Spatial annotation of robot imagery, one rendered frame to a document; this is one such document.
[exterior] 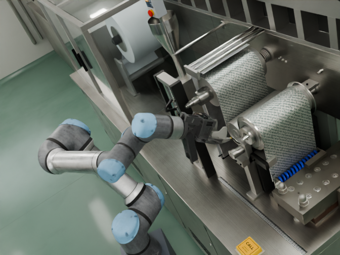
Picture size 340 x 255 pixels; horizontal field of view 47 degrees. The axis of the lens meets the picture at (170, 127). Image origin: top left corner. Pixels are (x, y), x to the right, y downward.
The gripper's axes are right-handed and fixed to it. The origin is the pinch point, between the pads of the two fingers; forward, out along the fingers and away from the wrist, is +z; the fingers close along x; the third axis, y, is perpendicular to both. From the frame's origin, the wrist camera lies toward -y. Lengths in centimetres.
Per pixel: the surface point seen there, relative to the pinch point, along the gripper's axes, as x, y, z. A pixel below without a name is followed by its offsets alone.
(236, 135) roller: 13.8, -4.5, 19.3
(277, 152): -4.6, -2.2, 24.1
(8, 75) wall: 548, -158, 24
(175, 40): 69, 20, 12
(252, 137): -1.8, 1.6, 11.7
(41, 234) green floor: 170, -176, 3
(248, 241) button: -13.2, -36.4, 18.6
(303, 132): -4.3, 6.8, 34.6
